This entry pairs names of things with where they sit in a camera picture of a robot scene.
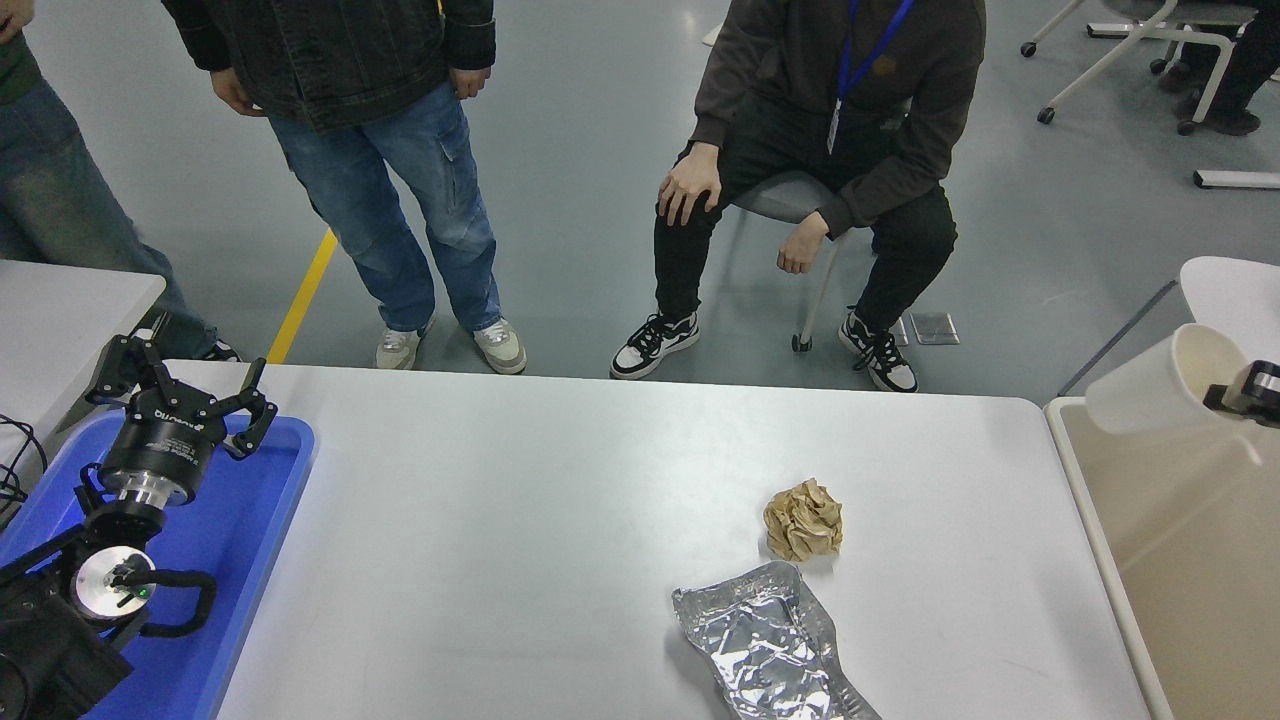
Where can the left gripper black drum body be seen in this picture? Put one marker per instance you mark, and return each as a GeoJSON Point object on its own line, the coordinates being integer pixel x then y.
{"type": "Point", "coordinates": [160, 445]}

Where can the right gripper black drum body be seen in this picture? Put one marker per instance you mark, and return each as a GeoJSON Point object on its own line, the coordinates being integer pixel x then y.
{"type": "Point", "coordinates": [1265, 400]}

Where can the white paper cup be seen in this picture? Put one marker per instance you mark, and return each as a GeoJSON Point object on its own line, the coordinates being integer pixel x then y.
{"type": "Point", "coordinates": [1140, 390]}

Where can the tan paper ball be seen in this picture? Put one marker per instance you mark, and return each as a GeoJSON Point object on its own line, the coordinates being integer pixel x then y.
{"type": "Point", "coordinates": [802, 520]}

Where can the silver foil tray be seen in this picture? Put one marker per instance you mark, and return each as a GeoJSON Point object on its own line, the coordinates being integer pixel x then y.
{"type": "Point", "coordinates": [770, 650]}

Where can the standing person's right hand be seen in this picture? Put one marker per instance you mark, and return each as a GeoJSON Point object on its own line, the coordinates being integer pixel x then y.
{"type": "Point", "coordinates": [236, 95]}

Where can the standing person's hand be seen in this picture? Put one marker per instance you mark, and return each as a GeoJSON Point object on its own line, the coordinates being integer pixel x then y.
{"type": "Point", "coordinates": [13, 15]}

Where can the standing person's left hand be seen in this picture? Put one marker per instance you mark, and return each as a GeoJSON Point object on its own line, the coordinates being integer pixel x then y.
{"type": "Point", "coordinates": [470, 82]}

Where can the seated person's left hand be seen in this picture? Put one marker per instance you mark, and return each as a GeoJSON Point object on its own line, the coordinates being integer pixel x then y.
{"type": "Point", "coordinates": [803, 245]}

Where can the seated person's right hand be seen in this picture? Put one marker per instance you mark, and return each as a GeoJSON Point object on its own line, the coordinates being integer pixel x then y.
{"type": "Point", "coordinates": [690, 185]}

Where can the white side table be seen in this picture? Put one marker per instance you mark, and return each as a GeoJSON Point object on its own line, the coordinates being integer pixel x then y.
{"type": "Point", "coordinates": [60, 320]}

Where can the blue plastic tray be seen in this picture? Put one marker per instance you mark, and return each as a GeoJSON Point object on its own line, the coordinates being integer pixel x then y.
{"type": "Point", "coordinates": [240, 560]}

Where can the large pale bin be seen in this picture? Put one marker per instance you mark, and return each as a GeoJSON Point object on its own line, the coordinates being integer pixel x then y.
{"type": "Point", "coordinates": [1180, 560]}

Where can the standing person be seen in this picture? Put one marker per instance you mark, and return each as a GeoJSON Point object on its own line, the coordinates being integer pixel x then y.
{"type": "Point", "coordinates": [60, 190]}
{"type": "Point", "coordinates": [330, 60]}

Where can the white bar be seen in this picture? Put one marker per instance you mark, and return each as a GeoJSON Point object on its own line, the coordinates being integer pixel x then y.
{"type": "Point", "coordinates": [1235, 180]}

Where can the metal floor socket plate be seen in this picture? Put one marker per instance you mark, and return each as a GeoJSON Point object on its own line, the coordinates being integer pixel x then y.
{"type": "Point", "coordinates": [935, 328]}

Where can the narrow metal floor plate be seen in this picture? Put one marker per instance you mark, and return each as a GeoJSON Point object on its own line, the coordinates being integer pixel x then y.
{"type": "Point", "coordinates": [901, 332]}

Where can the white-framed office chair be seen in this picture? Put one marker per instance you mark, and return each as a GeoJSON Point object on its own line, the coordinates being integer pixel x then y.
{"type": "Point", "coordinates": [1140, 25]}

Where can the grey chair with white legs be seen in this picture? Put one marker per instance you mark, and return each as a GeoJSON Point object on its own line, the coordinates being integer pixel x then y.
{"type": "Point", "coordinates": [790, 197]}

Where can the seated person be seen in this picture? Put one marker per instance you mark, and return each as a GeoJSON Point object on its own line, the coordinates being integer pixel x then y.
{"type": "Point", "coordinates": [800, 80]}

